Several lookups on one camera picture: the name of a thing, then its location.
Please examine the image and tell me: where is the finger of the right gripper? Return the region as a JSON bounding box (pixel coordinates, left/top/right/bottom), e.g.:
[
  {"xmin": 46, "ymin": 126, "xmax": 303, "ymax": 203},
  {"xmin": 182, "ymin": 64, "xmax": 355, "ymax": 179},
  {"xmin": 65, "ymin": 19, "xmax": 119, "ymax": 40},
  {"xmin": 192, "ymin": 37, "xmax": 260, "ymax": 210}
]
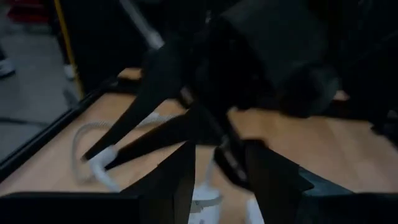
[
  {"xmin": 81, "ymin": 46, "xmax": 188, "ymax": 161},
  {"xmin": 103, "ymin": 106, "xmax": 225, "ymax": 170}
]

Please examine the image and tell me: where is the grey braided power cord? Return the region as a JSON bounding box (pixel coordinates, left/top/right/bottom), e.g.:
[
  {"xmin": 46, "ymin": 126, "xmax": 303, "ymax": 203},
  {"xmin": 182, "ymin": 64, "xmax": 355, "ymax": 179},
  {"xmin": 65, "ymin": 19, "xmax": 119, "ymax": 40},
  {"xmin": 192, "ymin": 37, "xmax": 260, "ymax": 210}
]
[{"xmin": 70, "ymin": 111, "xmax": 178, "ymax": 193}]

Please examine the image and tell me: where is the grey metal bar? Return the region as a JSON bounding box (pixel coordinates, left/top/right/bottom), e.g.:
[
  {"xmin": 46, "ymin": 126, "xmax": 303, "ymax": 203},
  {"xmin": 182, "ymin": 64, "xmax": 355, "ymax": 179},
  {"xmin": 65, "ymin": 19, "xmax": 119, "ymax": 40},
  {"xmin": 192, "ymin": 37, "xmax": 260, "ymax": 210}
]
[{"xmin": 119, "ymin": 0, "xmax": 165, "ymax": 50}]

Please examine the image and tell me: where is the red plastic crate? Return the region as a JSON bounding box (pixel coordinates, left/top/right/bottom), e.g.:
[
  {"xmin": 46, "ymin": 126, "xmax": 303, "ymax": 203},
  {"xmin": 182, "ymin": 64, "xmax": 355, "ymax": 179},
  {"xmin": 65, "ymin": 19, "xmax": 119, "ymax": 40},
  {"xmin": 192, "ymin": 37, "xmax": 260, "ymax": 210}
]
[{"xmin": 7, "ymin": 0, "xmax": 52, "ymax": 24}]

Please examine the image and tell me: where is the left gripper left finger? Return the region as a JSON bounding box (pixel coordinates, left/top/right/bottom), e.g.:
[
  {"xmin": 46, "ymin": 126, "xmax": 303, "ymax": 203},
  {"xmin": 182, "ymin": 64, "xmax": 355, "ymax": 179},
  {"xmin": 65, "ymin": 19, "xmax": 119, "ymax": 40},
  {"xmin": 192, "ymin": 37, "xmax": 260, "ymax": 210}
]
[{"xmin": 120, "ymin": 141, "xmax": 197, "ymax": 224}]

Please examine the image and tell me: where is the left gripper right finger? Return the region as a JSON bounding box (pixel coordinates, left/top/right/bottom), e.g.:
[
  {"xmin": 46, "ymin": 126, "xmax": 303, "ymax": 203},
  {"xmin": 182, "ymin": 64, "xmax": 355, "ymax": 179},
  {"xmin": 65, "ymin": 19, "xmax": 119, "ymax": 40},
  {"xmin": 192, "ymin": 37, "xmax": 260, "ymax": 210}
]
[{"xmin": 245, "ymin": 140, "xmax": 315, "ymax": 224}]

